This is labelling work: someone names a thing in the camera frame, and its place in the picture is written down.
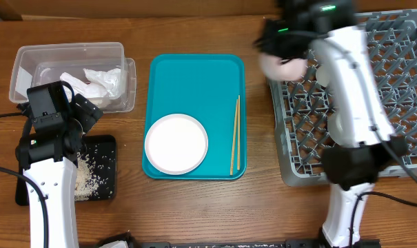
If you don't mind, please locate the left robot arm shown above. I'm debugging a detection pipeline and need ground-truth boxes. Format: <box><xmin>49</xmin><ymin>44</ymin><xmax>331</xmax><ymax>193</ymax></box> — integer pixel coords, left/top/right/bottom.
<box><xmin>16</xmin><ymin>81</ymin><xmax>103</xmax><ymax>247</ymax></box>

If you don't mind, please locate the large white plate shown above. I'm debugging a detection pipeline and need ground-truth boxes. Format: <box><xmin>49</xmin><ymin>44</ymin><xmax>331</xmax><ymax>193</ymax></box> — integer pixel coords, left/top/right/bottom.
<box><xmin>144</xmin><ymin>114</ymin><xmax>209</xmax><ymax>176</ymax></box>

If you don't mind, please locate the cardboard backdrop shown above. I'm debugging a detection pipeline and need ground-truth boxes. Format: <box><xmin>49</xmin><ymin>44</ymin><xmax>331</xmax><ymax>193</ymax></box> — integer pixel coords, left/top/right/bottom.
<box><xmin>0</xmin><ymin>0</ymin><xmax>417</xmax><ymax>21</ymax></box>

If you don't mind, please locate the pile of rice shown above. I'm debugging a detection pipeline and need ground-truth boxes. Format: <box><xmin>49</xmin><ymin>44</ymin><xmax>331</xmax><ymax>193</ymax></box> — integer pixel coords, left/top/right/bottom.
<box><xmin>73</xmin><ymin>141</ymin><xmax>114</xmax><ymax>202</ymax></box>

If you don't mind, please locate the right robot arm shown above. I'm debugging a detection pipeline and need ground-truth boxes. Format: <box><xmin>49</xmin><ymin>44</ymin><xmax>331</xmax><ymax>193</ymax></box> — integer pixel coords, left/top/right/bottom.
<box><xmin>255</xmin><ymin>0</ymin><xmax>407</xmax><ymax>247</ymax></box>

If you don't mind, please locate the pink white bowl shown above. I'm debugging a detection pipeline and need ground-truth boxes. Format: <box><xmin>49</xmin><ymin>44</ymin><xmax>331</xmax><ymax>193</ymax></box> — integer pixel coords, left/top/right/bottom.
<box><xmin>258</xmin><ymin>53</ymin><xmax>307</xmax><ymax>81</ymax></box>

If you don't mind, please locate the clear plastic bin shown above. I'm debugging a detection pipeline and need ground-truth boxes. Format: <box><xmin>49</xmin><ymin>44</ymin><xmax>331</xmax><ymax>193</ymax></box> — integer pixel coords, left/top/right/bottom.
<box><xmin>9</xmin><ymin>42</ymin><xmax>129</xmax><ymax>103</ymax></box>

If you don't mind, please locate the white napkin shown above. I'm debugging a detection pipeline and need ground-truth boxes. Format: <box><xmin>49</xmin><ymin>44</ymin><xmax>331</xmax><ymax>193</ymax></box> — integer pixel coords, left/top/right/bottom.
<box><xmin>83</xmin><ymin>68</ymin><xmax>121</xmax><ymax>97</ymax></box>
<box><xmin>60</xmin><ymin>72</ymin><xmax>108</xmax><ymax>108</ymax></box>

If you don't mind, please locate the grey green saucer bowl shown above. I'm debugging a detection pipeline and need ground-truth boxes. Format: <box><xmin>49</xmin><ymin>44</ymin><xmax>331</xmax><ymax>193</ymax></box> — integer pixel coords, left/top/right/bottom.
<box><xmin>327</xmin><ymin>111</ymin><xmax>343</xmax><ymax>145</ymax></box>

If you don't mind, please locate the black plastic tray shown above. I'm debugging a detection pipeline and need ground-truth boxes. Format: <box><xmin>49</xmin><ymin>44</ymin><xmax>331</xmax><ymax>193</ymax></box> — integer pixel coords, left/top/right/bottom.
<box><xmin>14</xmin><ymin>134</ymin><xmax>118</xmax><ymax>207</ymax></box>

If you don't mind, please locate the pale green cup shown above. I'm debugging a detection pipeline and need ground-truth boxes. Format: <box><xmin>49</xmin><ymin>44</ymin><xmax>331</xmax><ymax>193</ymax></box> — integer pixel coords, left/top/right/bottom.
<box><xmin>316</xmin><ymin>65</ymin><xmax>330</xmax><ymax>87</ymax></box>

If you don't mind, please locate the grey dishwasher rack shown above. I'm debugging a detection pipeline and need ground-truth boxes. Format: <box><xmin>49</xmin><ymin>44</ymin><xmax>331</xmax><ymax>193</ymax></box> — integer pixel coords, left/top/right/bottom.
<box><xmin>268</xmin><ymin>9</ymin><xmax>417</xmax><ymax>187</ymax></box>

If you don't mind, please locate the wooden chopstick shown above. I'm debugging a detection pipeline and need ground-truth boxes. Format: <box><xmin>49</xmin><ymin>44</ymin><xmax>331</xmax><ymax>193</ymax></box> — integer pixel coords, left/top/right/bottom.
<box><xmin>237</xmin><ymin>95</ymin><xmax>241</xmax><ymax>171</ymax></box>
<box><xmin>230</xmin><ymin>99</ymin><xmax>238</xmax><ymax>176</ymax></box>

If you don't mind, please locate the teal serving tray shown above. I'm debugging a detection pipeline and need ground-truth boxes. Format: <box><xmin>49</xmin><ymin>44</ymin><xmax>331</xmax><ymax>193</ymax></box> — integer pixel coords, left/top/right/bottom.
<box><xmin>145</xmin><ymin>54</ymin><xmax>247</xmax><ymax>180</ymax></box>

